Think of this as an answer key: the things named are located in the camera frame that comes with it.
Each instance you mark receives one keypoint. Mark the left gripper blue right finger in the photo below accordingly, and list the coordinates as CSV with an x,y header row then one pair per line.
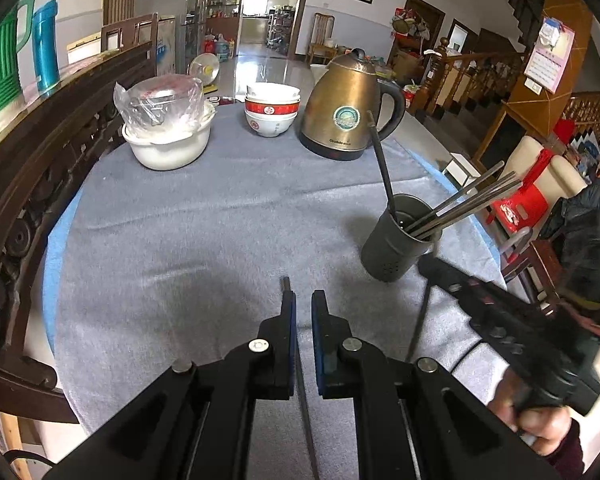
x,y
329,331

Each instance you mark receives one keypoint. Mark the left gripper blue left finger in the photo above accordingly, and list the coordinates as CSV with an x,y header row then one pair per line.
x,y
276,376

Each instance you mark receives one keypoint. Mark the dark metal chopstick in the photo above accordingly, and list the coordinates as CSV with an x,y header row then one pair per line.
x,y
472,209
380,156
470,202
454,198
420,320

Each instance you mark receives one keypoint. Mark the person right hand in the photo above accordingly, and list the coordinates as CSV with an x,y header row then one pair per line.
x,y
549,426

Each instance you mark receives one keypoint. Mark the grey metal utensil holder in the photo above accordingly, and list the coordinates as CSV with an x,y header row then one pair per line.
x,y
389,252

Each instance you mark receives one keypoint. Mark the dark wooden chair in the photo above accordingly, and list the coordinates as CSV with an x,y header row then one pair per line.
x,y
538,270

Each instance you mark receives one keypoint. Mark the grey table cloth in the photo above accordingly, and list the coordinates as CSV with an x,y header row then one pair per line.
x,y
146,267

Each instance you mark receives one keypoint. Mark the red child chair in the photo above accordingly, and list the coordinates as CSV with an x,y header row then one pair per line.
x,y
526,207

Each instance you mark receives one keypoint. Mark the white small stool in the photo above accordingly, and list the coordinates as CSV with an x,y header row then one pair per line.
x,y
460,170

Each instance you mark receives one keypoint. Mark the bronze electric kettle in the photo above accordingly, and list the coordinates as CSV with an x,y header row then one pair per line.
x,y
343,103

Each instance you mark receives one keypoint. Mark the stacked red white bowls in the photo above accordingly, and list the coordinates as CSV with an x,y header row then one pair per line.
x,y
271,108

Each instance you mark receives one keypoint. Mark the white pot with plastic bag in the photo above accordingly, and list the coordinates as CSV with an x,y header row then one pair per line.
x,y
166,120

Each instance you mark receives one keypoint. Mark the small white fan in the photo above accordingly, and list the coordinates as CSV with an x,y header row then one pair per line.
x,y
205,67

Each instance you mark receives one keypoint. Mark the wooden stair railing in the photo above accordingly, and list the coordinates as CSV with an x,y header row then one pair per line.
x,y
456,81

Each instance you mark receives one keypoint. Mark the dark carved wooden sideboard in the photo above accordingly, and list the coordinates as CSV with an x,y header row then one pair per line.
x,y
46,153

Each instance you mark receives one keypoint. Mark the green thermos flask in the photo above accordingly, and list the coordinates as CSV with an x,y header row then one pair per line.
x,y
10,44

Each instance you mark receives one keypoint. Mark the blue thermos flask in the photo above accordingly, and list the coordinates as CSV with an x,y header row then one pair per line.
x,y
44,50

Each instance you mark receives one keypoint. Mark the wooden chair by wall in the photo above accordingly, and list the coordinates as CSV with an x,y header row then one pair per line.
x,y
320,39

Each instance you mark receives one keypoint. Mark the pink wall calendar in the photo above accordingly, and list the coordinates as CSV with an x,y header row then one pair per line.
x,y
549,56

